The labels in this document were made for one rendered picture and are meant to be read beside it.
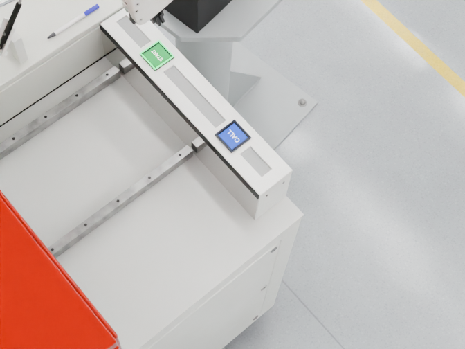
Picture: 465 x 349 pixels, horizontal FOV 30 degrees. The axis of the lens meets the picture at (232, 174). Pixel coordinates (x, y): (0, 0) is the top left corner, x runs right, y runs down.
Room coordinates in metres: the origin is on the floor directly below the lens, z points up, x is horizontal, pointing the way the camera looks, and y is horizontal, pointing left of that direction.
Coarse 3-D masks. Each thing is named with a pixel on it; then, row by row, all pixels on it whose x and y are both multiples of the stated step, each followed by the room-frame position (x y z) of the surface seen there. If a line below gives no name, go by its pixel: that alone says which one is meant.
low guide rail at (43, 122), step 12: (108, 72) 1.03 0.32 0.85; (96, 84) 0.99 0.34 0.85; (108, 84) 1.01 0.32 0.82; (72, 96) 0.96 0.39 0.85; (84, 96) 0.96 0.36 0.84; (60, 108) 0.92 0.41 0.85; (72, 108) 0.94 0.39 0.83; (36, 120) 0.88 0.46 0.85; (48, 120) 0.89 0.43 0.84; (24, 132) 0.85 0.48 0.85; (36, 132) 0.86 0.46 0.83; (0, 144) 0.81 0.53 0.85; (12, 144) 0.82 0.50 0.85; (0, 156) 0.79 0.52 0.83
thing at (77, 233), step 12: (180, 156) 0.83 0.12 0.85; (156, 168) 0.80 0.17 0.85; (168, 168) 0.80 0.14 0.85; (144, 180) 0.77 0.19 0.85; (156, 180) 0.77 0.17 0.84; (132, 192) 0.73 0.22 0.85; (144, 192) 0.75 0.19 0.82; (108, 204) 0.70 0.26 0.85; (120, 204) 0.70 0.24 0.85; (96, 216) 0.67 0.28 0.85; (108, 216) 0.68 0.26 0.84; (84, 228) 0.64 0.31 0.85; (60, 240) 0.60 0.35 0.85; (72, 240) 0.61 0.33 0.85; (60, 252) 0.58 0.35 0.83
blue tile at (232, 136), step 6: (234, 126) 0.86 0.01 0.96; (222, 132) 0.85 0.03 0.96; (228, 132) 0.85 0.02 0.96; (234, 132) 0.85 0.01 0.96; (240, 132) 0.85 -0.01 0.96; (222, 138) 0.83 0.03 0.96; (228, 138) 0.83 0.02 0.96; (234, 138) 0.83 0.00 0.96; (240, 138) 0.84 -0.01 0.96; (228, 144) 0.82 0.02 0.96; (234, 144) 0.82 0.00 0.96
